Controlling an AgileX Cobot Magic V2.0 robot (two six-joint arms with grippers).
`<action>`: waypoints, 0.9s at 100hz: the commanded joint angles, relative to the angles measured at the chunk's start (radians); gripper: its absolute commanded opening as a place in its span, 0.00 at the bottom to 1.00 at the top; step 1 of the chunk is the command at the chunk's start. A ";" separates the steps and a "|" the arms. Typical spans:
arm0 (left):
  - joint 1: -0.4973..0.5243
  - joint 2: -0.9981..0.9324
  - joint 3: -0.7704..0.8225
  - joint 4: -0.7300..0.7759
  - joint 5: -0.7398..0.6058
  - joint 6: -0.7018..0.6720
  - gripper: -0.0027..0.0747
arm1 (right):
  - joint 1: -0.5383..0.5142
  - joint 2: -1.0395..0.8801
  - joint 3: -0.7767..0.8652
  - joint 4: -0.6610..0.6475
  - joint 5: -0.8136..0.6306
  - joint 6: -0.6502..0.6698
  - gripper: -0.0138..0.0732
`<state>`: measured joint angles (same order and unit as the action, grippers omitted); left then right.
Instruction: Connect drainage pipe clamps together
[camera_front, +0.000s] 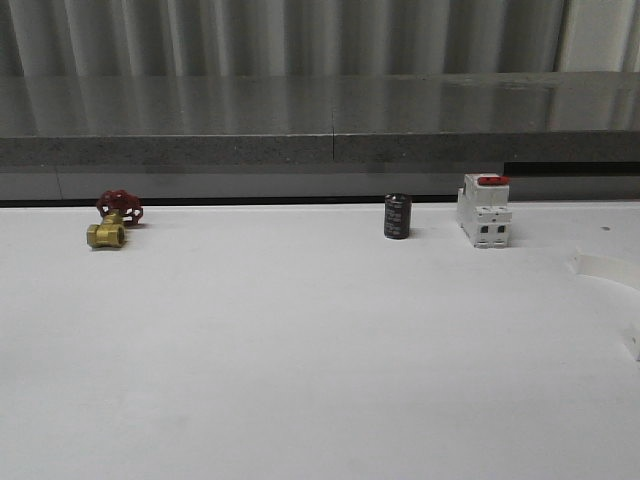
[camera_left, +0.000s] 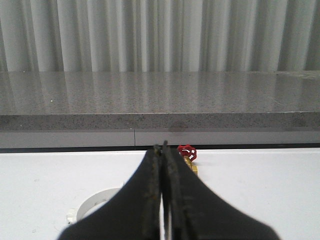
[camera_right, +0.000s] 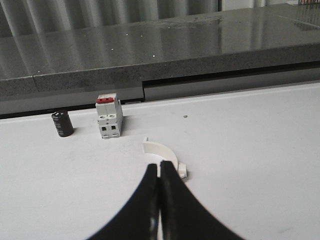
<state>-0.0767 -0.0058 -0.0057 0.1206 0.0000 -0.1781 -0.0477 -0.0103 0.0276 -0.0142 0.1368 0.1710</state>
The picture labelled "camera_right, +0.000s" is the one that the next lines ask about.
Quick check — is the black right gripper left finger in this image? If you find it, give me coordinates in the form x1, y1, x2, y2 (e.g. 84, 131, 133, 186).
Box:
89, 163, 160, 240

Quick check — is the white half pipe clamp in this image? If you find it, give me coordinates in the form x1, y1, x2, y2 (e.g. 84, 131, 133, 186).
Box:
142, 137, 188, 179

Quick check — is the black cylindrical capacitor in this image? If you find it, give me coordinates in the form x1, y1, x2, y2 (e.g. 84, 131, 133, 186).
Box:
51, 110, 74, 138

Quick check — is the grey stone countertop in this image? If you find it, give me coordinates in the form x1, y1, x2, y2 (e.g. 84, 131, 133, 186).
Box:
0, 4, 320, 101

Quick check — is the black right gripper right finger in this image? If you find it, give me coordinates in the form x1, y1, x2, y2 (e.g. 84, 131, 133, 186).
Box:
160, 161, 242, 240

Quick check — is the white red circuit breaker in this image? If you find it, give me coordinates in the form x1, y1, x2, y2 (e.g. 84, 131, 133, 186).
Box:
95, 93, 123, 139

